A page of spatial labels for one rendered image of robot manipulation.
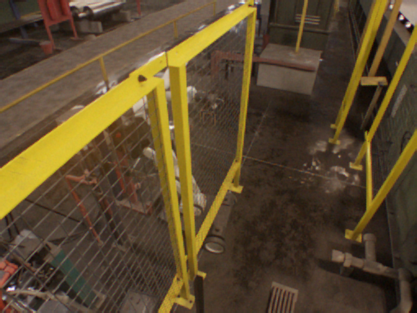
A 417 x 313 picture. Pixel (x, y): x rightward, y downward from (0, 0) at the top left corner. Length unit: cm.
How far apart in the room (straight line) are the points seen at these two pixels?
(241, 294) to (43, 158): 196
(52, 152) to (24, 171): 7
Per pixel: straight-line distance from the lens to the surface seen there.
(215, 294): 232
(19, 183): 62
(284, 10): 545
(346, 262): 243
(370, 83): 460
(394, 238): 308
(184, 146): 118
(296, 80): 495
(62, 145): 68
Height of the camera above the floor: 217
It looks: 41 degrees down
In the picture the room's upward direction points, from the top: straight up
